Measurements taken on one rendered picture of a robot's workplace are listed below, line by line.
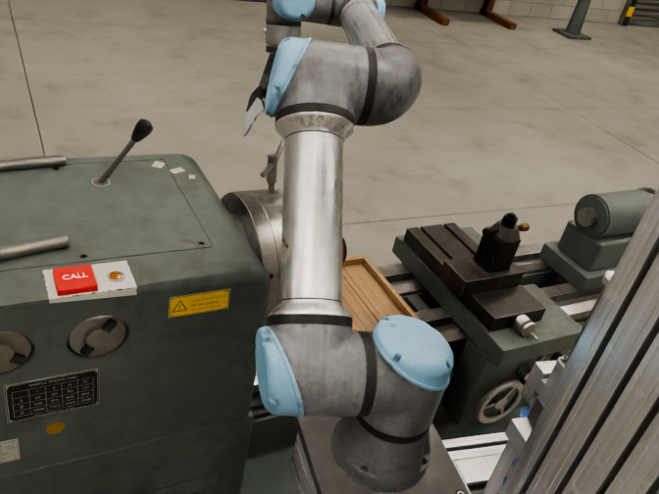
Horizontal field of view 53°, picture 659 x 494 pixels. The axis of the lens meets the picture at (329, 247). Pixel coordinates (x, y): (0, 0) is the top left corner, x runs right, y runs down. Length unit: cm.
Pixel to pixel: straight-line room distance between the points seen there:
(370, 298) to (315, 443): 82
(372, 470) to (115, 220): 66
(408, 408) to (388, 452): 9
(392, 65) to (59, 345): 69
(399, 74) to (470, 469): 67
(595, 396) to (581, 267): 142
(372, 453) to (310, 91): 52
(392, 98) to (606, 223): 127
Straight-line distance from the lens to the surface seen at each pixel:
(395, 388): 89
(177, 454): 147
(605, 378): 81
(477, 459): 124
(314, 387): 86
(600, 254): 220
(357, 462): 100
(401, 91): 100
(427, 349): 90
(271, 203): 143
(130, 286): 113
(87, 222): 129
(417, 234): 198
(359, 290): 183
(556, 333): 187
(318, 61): 96
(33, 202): 135
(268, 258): 137
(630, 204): 222
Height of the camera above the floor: 195
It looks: 33 degrees down
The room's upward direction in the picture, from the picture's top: 13 degrees clockwise
